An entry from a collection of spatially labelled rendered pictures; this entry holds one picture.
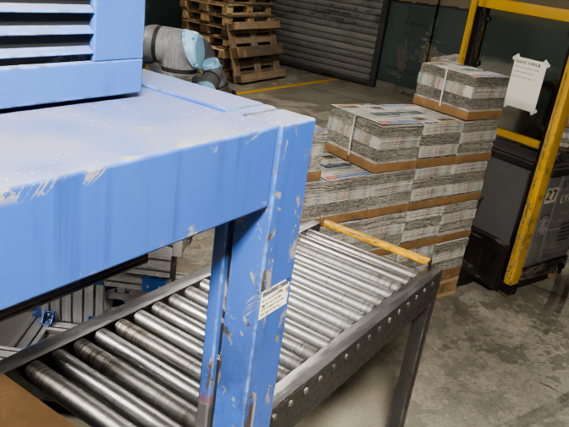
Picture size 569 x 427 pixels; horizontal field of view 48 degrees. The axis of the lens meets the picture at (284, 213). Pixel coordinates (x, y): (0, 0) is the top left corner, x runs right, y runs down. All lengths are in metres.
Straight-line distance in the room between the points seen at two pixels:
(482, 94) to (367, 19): 6.94
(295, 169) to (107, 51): 0.25
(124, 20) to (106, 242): 0.29
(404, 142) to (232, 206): 2.49
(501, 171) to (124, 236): 3.68
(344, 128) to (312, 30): 7.68
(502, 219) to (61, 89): 3.66
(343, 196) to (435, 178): 0.63
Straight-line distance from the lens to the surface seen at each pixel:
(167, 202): 0.60
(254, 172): 0.70
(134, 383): 1.54
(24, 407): 1.48
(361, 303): 1.95
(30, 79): 0.70
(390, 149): 3.08
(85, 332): 1.69
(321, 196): 2.87
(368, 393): 2.95
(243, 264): 0.80
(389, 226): 3.26
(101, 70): 0.75
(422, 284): 2.14
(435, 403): 3.01
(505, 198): 4.16
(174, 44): 2.10
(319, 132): 2.73
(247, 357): 0.85
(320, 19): 10.73
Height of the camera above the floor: 1.72
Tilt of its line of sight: 22 degrees down
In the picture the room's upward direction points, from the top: 8 degrees clockwise
